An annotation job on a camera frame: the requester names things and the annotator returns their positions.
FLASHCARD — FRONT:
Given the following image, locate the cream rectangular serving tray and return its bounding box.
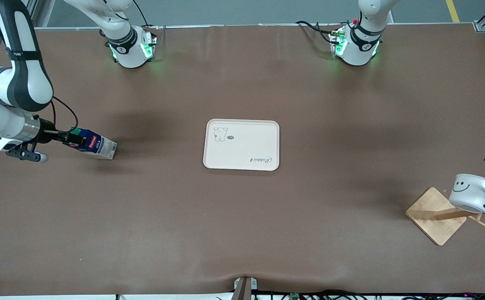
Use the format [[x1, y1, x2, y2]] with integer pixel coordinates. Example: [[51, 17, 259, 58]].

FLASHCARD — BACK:
[[203, 119, 280, 171]]

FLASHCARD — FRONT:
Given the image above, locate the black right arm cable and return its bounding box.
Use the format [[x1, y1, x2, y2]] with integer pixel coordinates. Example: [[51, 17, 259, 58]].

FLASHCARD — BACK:
[[51, 97, 79, 134]]

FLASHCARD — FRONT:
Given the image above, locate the brown table cover mat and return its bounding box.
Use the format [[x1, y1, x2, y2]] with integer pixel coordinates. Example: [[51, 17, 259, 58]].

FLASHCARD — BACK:
[[0, 24, 485, 297]]

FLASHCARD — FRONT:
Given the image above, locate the white smiley mug black handle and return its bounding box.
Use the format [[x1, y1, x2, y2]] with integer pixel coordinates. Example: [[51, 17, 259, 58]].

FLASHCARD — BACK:
[[449, 174, 485, 214]]

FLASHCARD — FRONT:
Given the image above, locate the black left base cable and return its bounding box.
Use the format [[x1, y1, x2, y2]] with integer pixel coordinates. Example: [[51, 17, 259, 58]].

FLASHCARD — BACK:
[[296, 21, 335, 45]]

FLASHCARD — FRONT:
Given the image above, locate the wooden cup hanging rack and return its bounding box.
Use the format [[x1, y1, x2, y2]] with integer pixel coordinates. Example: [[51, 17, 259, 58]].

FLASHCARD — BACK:
[[406, 177, 485, 246]]

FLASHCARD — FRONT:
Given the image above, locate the black right base cable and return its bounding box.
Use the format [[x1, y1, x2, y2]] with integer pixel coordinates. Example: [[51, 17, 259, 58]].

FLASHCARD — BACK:
[[132, 0, 159, 32]]

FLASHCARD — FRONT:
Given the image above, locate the black base cable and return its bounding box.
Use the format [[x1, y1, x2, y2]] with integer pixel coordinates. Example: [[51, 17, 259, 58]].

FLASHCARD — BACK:
[[132, 0, 159, 32], [296, 21, 335, 45]]

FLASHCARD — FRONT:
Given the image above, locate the blue milk carton green cap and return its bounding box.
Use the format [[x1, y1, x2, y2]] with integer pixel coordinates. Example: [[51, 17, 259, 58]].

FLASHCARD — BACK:
[[63, 128, 117, 160]]

